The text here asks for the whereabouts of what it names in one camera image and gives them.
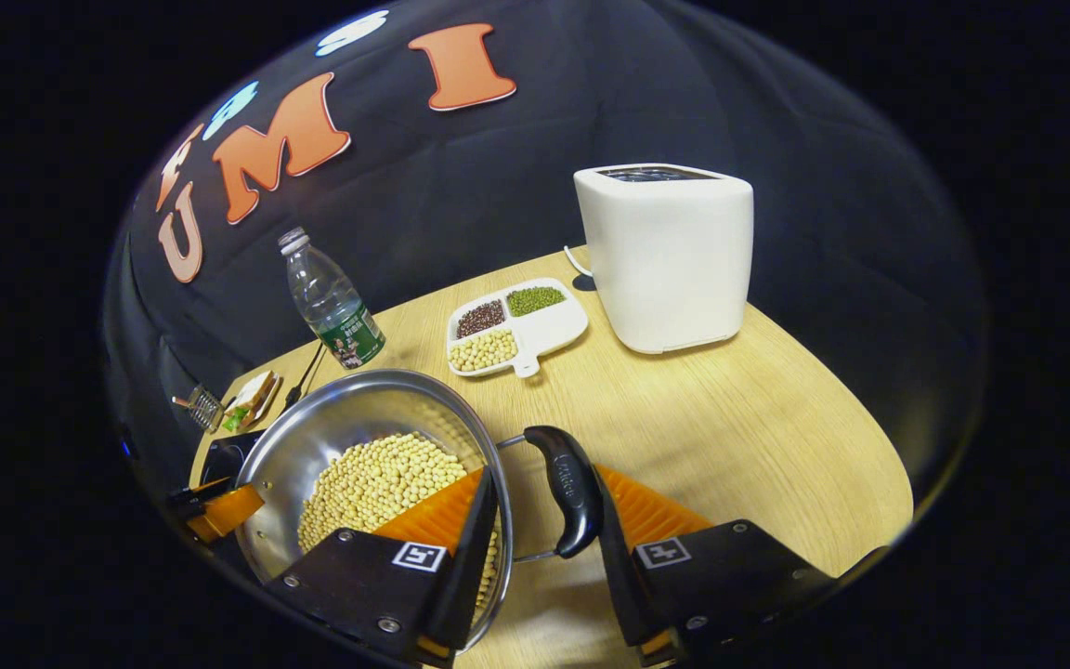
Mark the pile of soybeans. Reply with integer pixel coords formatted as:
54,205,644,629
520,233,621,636
296,431,502,614

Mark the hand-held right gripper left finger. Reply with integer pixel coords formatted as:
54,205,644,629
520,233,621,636
261,465,502,669

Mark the stainless steel pot black handle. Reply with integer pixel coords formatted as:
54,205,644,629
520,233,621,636
232,368,607,653

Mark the sandwich on small plate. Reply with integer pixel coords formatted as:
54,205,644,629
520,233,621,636
221,369,283,434

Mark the white toaster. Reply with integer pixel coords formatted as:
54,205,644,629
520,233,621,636
573,164,756,356

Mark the black cooktop cable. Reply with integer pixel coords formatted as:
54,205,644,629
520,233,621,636
282,341,328,412

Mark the black induction cooktop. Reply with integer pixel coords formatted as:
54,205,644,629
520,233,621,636
199,428,268,486

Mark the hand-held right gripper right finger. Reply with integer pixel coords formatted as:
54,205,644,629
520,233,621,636
591,465,839,667

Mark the clear plastic water bottle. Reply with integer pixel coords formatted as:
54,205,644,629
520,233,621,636
277,226,388,372

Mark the white divided dish of beans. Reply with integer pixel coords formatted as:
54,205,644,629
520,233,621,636
445,276,591,380

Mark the clear glass holder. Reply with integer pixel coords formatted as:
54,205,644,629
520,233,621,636
170,385,226,436

